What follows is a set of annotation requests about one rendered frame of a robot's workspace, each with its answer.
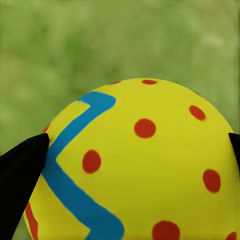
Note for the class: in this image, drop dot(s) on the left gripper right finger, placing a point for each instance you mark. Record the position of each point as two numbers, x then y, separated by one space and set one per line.
235 140

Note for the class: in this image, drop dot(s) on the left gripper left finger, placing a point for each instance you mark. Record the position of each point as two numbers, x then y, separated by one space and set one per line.
20 169

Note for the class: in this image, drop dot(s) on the easter egg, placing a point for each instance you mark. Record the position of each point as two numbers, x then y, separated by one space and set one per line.
138 159

